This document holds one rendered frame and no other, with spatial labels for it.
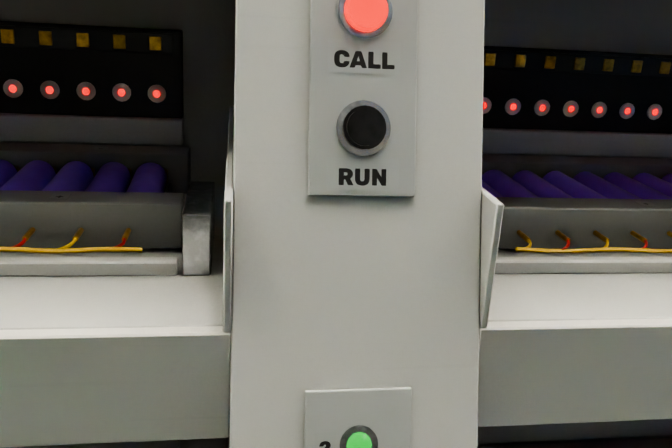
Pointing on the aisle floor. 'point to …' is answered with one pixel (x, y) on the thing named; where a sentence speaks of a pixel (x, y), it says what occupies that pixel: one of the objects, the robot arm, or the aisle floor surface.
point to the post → (355, 217)
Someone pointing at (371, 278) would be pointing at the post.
